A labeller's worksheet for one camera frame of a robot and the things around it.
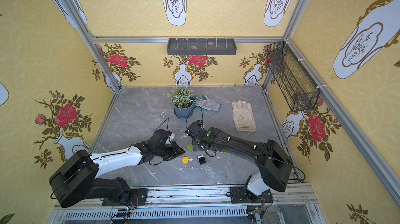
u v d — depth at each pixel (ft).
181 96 2.96
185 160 2.75
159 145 2.24
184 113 3.20
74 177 1.37
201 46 3.03
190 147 2.91
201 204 2.39
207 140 1.90
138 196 2.39
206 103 3.60
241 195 2.45
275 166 1.40
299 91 3.29
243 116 3.40
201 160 2.62
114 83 3.87
